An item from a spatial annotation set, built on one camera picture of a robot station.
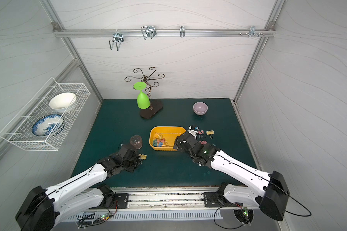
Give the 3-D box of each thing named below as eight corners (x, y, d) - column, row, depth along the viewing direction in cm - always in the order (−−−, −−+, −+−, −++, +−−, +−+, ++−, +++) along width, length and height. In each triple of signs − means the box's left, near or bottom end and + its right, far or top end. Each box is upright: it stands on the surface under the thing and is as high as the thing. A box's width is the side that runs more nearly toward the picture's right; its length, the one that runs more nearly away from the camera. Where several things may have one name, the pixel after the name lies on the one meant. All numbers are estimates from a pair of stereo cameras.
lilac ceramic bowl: (193, 115, 112) (194, 111, 108) (192, 106, 118) (193, 101, 114) (207, 115, 112) (208, 111, 108) (206, 106, 118) (207, 101, 114)
